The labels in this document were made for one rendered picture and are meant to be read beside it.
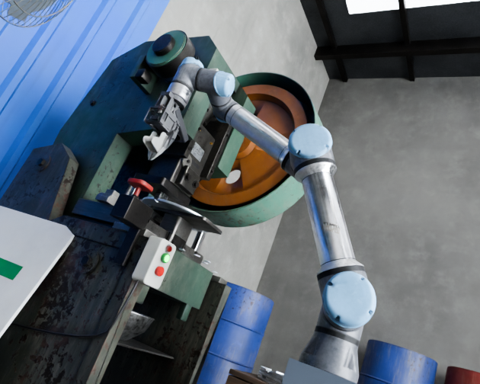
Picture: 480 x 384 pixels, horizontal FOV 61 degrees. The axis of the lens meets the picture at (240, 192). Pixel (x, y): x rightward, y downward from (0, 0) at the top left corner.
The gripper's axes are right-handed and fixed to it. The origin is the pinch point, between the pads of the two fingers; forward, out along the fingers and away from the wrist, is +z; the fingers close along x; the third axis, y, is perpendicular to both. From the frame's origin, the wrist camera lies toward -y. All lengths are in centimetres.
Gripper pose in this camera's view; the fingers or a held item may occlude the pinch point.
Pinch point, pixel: (153, 157)
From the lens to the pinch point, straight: 128.2
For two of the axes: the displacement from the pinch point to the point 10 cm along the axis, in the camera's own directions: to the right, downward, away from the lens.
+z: -3.5, 8.8, -3.3
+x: 8.4, 1.3, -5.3
